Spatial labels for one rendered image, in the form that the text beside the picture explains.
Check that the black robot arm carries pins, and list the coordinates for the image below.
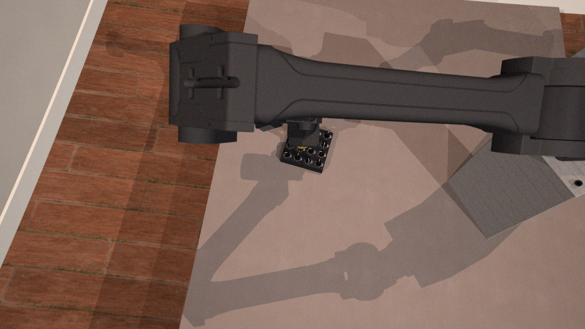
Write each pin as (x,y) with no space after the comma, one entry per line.
(221,83)

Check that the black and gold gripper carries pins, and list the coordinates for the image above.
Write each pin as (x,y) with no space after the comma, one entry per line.
(311,139)

